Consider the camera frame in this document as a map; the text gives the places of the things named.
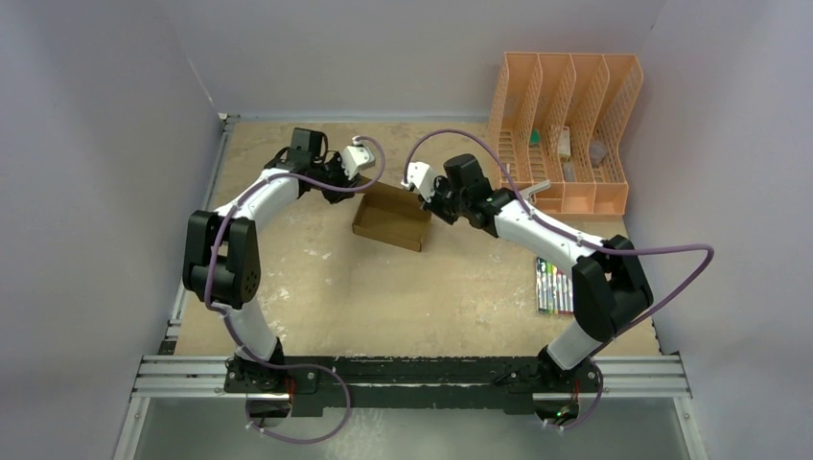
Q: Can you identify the brown cardboard box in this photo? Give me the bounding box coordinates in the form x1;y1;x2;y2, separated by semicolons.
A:
352;183;431;252

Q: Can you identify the orange plastic file organizer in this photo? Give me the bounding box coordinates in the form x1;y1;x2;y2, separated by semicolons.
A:
487;52;644;220

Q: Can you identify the pack of coloured markers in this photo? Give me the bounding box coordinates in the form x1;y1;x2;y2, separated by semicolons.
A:
535;258;574;315

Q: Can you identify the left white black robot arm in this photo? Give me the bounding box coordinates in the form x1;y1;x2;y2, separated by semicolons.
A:
182;127;376;392

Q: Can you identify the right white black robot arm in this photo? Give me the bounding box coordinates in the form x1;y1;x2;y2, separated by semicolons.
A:
403;153;654;390

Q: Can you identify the small carton box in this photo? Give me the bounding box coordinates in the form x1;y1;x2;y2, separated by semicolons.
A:
557;126;571;161

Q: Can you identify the white tool in organizer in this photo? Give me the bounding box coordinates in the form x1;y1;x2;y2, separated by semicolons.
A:
520;179;551;202

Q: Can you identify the green object in organizer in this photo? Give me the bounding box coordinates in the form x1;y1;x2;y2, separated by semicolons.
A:
529;129;541;146

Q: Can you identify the small clear tube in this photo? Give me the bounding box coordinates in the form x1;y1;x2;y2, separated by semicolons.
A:
562;162;576;182

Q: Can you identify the grey round container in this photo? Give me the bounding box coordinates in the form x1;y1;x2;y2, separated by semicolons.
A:
588;139;609;168

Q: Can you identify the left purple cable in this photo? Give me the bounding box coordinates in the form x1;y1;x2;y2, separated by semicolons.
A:
202;135;387;446

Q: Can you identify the purple cable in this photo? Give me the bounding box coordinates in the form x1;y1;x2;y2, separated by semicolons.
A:
202;135;387;446
402;129;715;433

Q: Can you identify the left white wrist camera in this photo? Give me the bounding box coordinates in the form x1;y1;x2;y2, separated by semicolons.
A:
339;136;376;178

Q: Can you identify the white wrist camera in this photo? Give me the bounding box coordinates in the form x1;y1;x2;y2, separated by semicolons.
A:
339;136;376;178
401;162;439;203

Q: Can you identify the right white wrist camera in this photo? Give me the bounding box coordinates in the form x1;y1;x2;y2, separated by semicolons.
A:
401;162;439;203

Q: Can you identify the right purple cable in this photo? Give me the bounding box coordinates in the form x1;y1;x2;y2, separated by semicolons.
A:
402;129;715;433

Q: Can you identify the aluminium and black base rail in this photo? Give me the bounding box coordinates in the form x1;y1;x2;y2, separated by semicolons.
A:
114;114;709;460

